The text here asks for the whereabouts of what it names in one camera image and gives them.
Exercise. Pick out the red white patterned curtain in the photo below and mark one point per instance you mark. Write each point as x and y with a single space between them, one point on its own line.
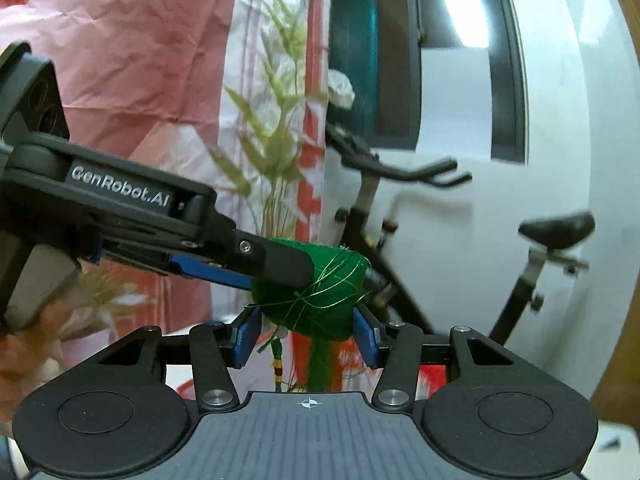
143 79

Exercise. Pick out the teal curtain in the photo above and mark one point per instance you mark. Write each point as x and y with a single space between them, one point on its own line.
353 51

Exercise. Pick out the green bamboo plant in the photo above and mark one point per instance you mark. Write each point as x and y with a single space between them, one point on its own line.
268 102

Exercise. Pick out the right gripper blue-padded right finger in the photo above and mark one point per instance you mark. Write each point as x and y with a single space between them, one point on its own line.
397 355

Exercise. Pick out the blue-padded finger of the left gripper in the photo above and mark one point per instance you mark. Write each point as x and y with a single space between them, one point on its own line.
194 268
271 261

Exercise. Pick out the dark window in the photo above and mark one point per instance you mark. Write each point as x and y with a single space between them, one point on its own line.
450 79

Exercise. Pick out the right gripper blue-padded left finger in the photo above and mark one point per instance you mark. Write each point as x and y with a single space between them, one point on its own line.
216 347

